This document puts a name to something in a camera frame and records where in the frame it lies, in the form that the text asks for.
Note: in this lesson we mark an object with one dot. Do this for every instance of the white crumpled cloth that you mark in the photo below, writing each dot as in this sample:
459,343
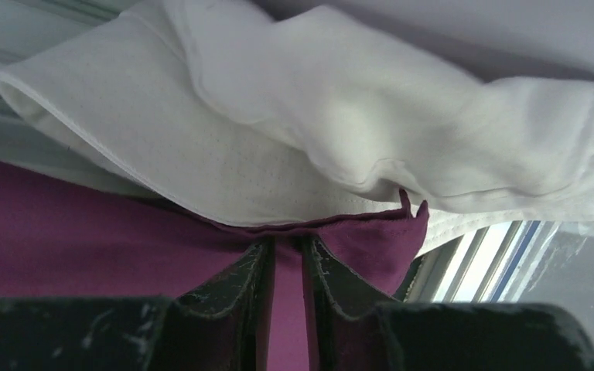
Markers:
251,122

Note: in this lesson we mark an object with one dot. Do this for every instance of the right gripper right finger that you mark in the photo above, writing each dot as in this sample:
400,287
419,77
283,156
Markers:
351,325

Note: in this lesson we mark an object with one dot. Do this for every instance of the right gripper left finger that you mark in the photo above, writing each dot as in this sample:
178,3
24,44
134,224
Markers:
220,325

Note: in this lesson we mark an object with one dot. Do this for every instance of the maroon wrap cloth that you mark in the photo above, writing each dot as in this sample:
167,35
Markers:
57,238

